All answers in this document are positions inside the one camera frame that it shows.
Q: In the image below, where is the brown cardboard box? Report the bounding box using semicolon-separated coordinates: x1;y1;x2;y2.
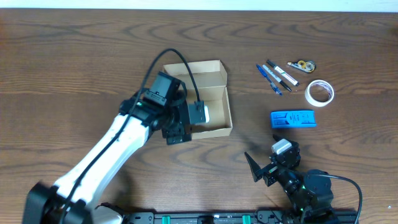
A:
164;60;233;140

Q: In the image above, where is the correction tape dispenser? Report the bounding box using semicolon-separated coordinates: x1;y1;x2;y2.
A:
287;60;316;73

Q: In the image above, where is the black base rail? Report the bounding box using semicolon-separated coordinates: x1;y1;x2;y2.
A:
93;210;360;224

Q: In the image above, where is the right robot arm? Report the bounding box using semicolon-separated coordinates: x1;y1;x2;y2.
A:
244;135;334;219

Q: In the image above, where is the blue plastic case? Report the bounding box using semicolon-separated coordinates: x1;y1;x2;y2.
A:
270;110;317;129

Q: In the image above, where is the blue ballpoint pen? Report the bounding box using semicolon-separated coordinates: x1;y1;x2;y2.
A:
256;65;283;96

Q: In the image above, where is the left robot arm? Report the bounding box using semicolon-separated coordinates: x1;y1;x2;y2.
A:
22;72;189;223

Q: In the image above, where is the white Toyo whiteboard marker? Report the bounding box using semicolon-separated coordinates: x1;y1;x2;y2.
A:
266;60;299;86

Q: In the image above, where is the grey Sharpie marker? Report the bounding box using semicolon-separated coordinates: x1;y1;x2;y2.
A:
262;65;292;92

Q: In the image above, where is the white tape roll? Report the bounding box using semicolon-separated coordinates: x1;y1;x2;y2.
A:
304;80;335;108

